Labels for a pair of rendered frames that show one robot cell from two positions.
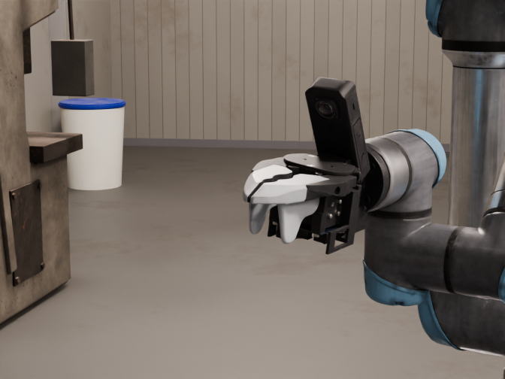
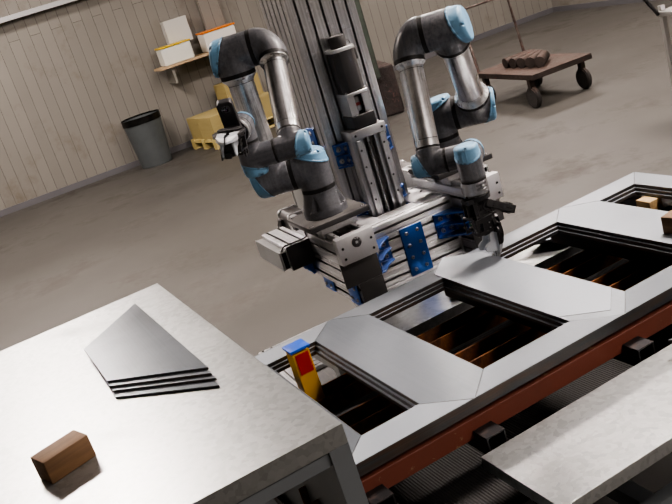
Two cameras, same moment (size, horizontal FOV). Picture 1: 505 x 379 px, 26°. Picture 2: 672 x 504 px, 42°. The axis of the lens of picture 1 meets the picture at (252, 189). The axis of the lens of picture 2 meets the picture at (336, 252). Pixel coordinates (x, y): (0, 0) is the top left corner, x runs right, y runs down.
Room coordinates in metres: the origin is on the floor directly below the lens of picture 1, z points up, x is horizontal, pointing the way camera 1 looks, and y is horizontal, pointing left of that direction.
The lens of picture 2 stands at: (-1.18, 0.82, 1.80)
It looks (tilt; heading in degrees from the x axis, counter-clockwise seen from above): 18 degrees down; 334
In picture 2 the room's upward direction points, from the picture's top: 18 degrees counter-clockwise
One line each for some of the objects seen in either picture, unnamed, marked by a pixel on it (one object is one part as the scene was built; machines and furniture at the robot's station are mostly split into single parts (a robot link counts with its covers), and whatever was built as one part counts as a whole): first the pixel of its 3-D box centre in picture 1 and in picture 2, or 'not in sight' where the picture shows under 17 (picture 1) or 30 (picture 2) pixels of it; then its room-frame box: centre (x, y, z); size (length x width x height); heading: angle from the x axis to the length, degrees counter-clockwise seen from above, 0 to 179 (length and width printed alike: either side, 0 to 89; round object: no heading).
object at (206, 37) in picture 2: not in sight; (217, 37); (10.14, -3.94, 1.30); 0.49 x 0.41 x 0.27; 83
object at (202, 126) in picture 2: not in sight; (233, 109); (9.88, -3.71, 0.36); 1.28 x 0.97 x 0.72; 83
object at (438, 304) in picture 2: not in sight; (488, 278); (1.08, -0.79, 0.67); 1.30 x 0.20 x 0.03; 86
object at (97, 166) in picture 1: (93, 143); not in sight; (8.90, 1.31, 0.35); 0.55 x 0.55 x 0.70
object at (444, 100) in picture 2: not in sight; (439, 115); (1.29, -0.92, 1.20); 0.13 x 0.12 x 0.14; 47
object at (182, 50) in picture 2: not in sight; (175, 52); (10.23, -3.32, 1.29); 0.45 x 0.38 x 0.25; 83
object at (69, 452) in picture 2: not in sight; (63, 456); (0.49, 0.71, 1.08); 0.10 x 0.06 x 0.05; 105
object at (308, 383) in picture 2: not in sight; (307, 380); (0.85, 0.04, 0.78); 0.05 x 0.05 x 0.19; 86
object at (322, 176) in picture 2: not in sight; (309, 166); (1.37, -0.42, 1.20); 0.13 x 0.12 x 0.14; 57
